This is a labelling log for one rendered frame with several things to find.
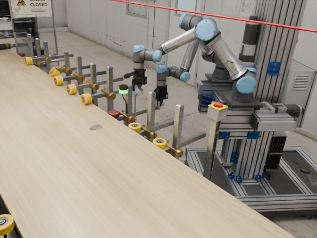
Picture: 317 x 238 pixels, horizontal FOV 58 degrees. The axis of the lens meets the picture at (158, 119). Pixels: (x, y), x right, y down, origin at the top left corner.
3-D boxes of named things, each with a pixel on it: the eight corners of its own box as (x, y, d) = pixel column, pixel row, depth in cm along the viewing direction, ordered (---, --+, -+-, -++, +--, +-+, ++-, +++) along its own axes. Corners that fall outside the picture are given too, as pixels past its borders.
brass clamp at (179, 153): (169, 146, 185) (169, 140, 182) (184, 156, 176) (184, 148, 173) (162, 149, 181) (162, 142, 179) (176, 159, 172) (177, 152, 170)
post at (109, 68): (111, 122, 233) (110, 64, 212) (113, 123, 231) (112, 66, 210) (107, 123, 231) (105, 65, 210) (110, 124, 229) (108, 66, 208)
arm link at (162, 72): (170, 66, 216) (161, 67, 211) (169, 80, 221) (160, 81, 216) (163, 63, 222) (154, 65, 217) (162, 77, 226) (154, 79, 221)
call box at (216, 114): (214, 115, 149) (217, 101, 145) (225, 120, 144) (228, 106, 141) (206, 118, 144) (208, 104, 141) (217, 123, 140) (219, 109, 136)
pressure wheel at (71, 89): (73, 81, 229) (77, 89, 226) (71, 88, 235) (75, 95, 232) (66, 82, 225) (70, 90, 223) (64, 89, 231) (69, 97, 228)
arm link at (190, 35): (214, 13, 187) (151, 45, 207) (212, 14, 178) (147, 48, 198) (221, 29, 190) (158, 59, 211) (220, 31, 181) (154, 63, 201)
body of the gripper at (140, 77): (141, 87, 198) (141, 70, 193) (130, 84, 202) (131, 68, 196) (146, 84, 204) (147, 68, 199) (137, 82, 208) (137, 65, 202)
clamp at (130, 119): (124, 116, 217) (124, 110, 214) (135, 123, 208) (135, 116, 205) (118, 117, 213) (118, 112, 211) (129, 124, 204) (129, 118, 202)
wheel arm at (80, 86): (121, 79, 260) (121, 75, 259) (123, 80, 258) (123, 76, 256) (70, 89, 230) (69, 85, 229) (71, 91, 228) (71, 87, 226)
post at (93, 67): (96, 115, 252) (93, 62, 231) (98, 117, 249) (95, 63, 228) (92, 116, 250) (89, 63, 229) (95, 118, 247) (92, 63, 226)
